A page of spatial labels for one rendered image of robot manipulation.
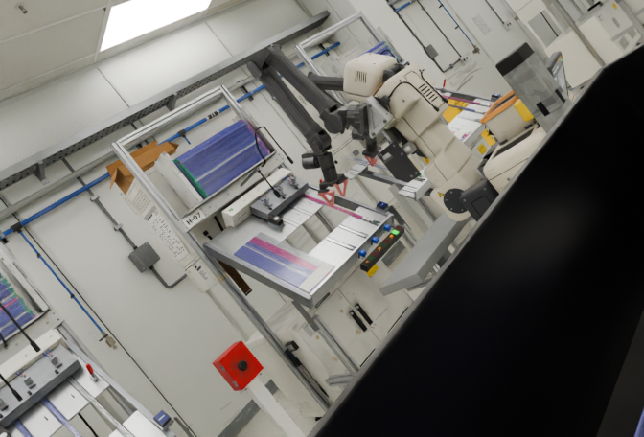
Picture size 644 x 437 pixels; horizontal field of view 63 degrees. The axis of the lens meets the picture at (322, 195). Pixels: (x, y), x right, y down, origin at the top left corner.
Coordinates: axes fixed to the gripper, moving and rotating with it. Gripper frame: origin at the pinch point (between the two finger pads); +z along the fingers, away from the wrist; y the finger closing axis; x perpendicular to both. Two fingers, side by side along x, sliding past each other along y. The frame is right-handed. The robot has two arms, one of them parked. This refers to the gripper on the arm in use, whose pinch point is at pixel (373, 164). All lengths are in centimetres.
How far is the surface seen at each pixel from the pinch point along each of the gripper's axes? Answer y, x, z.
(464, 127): -85, 14, 14
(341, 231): 39.5, 5.2, 17.5
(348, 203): 17.3, -6.3, 17.5
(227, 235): 72, -45, 16
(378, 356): 192, 135, -127
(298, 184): 24.2, -34.9, 9.2
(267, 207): 49, -36, 10
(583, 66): -417, 6, 91
